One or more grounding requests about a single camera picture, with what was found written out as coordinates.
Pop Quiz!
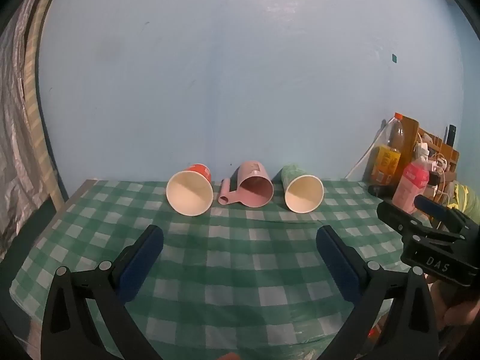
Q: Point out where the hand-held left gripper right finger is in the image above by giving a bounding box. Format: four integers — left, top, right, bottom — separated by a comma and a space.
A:
316, 225, 439, 360

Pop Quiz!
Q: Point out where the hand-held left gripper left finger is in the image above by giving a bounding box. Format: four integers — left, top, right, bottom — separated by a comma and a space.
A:
40, 224, 166, 360

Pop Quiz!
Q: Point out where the green checked tablecloth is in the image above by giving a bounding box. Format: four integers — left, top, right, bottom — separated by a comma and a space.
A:
9, 179, 445, 360

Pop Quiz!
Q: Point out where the person's right hand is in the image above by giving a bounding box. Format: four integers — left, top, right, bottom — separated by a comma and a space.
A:
425, 274, 480, 332

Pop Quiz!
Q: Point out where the white cable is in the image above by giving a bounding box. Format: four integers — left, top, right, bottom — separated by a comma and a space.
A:
343, 119, 392, 181

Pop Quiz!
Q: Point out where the yellow-green cloth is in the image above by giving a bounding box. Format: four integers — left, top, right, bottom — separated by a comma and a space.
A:
447, 181, 480, 215

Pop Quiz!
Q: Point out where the silver patterned curtain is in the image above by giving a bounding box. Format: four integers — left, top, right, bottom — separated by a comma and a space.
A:
0, 0, 61, 259

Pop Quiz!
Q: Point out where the red paper cup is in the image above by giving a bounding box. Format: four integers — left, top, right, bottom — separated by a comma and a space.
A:
166, 163, 214, 217

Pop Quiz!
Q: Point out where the wooden rack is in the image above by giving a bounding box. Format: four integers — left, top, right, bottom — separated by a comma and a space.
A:
402, 118, 460, 197

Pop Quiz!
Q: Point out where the pink drink bottle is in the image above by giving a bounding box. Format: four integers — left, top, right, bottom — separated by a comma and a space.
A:
391, 148, 430, 215

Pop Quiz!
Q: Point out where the pink plastic cup with handle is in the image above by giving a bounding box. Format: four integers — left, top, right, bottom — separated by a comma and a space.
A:
218, 161, 274, 208

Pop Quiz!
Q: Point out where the brown bottle with yellow label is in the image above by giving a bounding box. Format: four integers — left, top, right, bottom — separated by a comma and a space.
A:
370, 112, 406, 187

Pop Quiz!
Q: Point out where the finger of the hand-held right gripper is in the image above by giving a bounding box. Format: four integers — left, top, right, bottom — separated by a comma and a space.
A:
376, 202, 437, 241
414, 194, 480, 235

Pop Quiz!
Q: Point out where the black cylindrical object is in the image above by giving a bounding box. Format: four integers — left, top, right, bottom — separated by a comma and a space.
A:
367, 184, 395, 197

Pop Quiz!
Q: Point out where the green paper cup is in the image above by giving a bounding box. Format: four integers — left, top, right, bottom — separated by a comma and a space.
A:
281, 163, 325, 214

